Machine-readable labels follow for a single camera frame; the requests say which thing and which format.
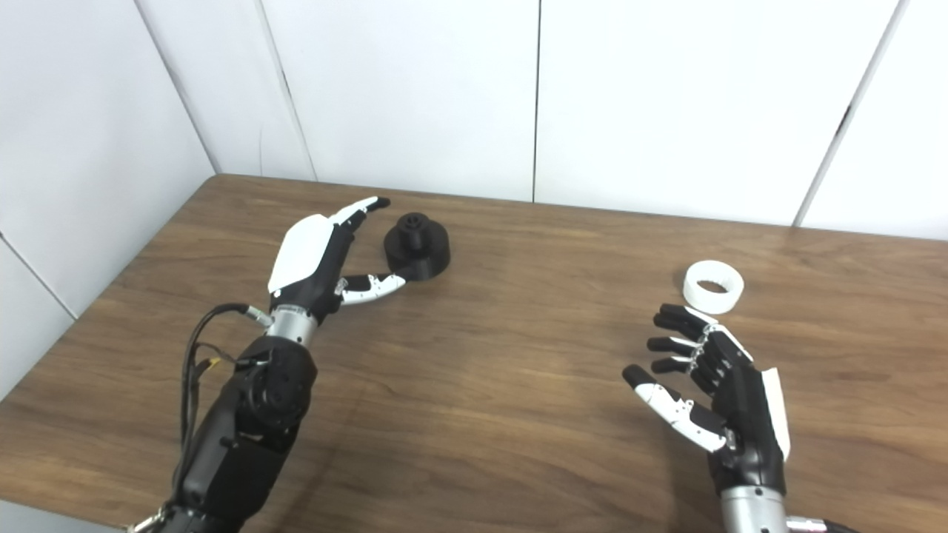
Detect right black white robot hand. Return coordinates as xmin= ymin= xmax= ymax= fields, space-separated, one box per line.
xmin=622 ymin=303 xmax=792 ymax=495

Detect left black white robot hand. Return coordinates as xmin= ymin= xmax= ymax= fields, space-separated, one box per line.
xmin=267 ymin=196 xmax=408 ymax=326

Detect white plastic ring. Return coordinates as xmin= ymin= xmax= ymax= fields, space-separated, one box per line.
xmin=683 ymin=261 xmax=744 ymax=313

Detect round black plastic part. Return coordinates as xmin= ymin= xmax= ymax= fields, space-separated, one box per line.
xmin=383 ymin=212 xmax=451 ymax=283

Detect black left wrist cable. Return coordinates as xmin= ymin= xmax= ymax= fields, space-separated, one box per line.
xmin=178 ymin=302 xmax=273 ymax=489

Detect thin left arm wires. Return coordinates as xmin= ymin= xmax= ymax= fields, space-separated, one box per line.
xmin=191 ymin=342 xmax=269 ymax=415

